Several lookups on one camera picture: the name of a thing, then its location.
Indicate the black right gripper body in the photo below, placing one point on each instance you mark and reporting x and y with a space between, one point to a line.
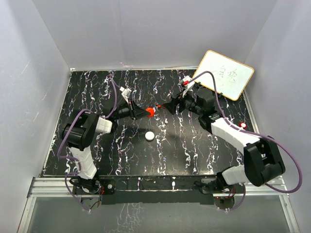
186 102

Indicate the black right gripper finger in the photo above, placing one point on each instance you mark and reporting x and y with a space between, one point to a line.
171 107
173 103

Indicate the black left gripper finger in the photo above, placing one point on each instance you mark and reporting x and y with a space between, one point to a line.
138 110
139 116

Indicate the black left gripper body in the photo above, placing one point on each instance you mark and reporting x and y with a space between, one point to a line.
126 111

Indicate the orange charging case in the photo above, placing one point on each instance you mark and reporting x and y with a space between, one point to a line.
150 111

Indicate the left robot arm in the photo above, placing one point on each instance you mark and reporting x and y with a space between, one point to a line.
78 133

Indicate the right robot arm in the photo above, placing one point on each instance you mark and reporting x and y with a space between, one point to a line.
262 159

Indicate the white round charging case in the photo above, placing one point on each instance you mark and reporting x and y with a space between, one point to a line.
149 136

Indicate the yellow framed whiteboard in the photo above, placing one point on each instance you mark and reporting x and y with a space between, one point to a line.
231 76

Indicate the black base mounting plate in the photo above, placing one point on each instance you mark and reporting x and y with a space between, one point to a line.
160 189

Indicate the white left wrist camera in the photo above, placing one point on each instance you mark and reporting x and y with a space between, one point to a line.
125 92

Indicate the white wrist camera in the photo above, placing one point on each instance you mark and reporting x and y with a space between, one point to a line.
125 92
187 84

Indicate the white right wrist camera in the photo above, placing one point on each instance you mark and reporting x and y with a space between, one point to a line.
187 84

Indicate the aluminium frame rail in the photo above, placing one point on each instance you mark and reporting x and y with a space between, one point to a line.
155 205

